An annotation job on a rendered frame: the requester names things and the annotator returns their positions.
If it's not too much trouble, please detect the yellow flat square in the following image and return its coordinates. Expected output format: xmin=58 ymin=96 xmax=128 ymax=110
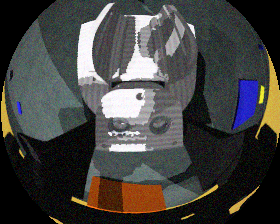
xmin=259 ymin=84 xmax=265 ymax=103

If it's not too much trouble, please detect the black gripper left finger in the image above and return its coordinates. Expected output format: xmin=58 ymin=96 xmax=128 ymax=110
xmin=16 ymin=118 xmax=96 ymax=199

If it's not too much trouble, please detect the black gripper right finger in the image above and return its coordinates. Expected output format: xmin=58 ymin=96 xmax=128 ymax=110
xmin=182 ymin=116 xmax=259 ymax=192

